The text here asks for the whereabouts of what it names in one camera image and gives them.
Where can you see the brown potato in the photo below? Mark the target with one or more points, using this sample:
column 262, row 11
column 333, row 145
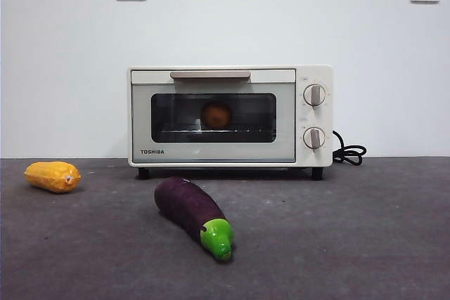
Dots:
column 216, row 115

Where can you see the white glass oven door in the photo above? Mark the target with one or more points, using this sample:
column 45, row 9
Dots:
column 228, row 152

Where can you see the beige oven knob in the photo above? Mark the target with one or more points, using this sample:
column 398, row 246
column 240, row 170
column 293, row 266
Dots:
column 314, row 137
column 314, row 95

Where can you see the white toaster oven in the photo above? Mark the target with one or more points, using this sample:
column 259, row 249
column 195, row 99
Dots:
column 314, row 117

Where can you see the purple eggplant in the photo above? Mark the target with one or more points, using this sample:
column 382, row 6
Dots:
column 190, row 208

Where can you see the yellow corn cob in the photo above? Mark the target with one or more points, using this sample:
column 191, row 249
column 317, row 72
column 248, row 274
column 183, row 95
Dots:
column 51, row 176

